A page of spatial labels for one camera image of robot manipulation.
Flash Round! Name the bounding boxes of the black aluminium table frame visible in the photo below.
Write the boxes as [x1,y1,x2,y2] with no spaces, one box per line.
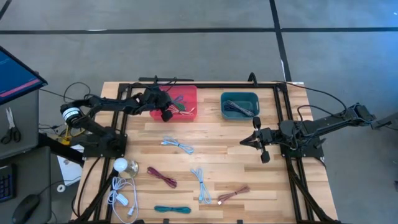
[70,74,343,224]

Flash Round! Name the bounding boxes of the pink red plastic bin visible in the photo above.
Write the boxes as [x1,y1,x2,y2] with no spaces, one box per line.
[149,85,198,122]

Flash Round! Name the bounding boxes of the grey braided USB cable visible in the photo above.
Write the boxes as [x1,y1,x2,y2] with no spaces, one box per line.
[226,100,255,118]

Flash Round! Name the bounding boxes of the teal plastic bin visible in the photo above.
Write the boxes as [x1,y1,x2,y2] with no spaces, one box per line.
[220,91,260,121]

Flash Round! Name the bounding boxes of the dusty pink USB cable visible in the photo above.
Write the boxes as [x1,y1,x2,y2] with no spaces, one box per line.
[216,185,251,205]

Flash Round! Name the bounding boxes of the computer monitor blue screen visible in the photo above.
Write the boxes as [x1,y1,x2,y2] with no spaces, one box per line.
[0,45,49,106]

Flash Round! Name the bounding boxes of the thin black floor cable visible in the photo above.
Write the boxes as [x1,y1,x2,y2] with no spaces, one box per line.
[39,82,94,103]

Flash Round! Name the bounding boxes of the white globe lamp gold base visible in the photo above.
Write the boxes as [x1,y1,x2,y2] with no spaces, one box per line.
[113,157,140,180]

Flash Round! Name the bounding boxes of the black diagonal stand beam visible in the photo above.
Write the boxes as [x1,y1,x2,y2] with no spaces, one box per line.
[37,133,85,166]

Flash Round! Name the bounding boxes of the black computer mouse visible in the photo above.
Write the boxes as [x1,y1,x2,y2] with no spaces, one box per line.
[11,193,41,224]

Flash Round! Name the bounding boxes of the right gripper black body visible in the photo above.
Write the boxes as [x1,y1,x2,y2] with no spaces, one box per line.
[252,116,282,164]

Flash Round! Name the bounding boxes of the dark purple USB cable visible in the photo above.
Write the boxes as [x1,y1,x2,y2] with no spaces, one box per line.
[223,104,246,113]

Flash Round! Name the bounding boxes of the white paper sheet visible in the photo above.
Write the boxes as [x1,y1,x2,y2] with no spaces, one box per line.
[57,154,83,187]

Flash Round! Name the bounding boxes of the grey side desk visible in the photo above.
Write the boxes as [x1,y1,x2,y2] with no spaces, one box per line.
[0,88,53,224]

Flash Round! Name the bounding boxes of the maroon braided USB cable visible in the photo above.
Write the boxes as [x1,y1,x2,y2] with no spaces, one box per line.
[146,166,178,189]

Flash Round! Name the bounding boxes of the teal braided USB cable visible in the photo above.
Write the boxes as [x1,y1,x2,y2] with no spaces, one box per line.
[154,205,192,215]

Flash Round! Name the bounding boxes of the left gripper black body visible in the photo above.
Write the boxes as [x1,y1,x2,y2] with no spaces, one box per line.
[139,86,174,123]

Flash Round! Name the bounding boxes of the black handled scissors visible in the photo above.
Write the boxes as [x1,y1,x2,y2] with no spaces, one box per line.
[0,107,22,145]

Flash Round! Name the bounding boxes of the light blue USB cable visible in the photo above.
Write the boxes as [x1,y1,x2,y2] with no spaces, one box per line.
[190,167,213,205]
[160,135,195,156]

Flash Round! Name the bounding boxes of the white lamp power cord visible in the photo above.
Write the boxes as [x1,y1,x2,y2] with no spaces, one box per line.
[107,176,139,224]

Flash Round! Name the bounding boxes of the grey metal stand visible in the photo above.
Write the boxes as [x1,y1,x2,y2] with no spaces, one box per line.
[371,111,398,139]

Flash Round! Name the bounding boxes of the black keyboard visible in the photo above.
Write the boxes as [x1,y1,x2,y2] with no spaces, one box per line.
[0,164,17,203]

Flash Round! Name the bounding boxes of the yellow clamp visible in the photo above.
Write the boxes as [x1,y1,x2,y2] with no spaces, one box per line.
[60,124,85,146]

